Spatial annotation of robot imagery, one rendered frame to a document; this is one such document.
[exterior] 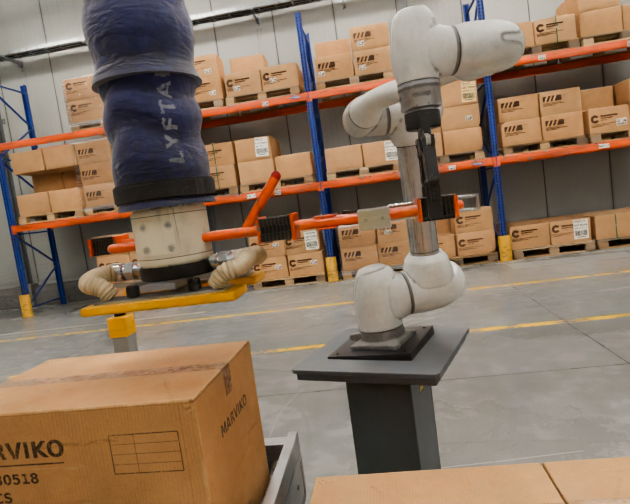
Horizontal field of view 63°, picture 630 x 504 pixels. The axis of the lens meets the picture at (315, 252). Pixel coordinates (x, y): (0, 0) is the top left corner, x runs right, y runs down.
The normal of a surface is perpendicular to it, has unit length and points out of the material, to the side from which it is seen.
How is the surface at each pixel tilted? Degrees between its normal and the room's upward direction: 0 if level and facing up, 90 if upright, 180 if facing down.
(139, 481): 90
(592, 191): 90
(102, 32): 96
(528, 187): 90
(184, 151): 75
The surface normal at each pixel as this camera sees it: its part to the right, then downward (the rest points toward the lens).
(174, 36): 0.82, 0.09
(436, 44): 0.22, 0.05
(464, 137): -0.09, 0.07
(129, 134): -0.30, -0.08
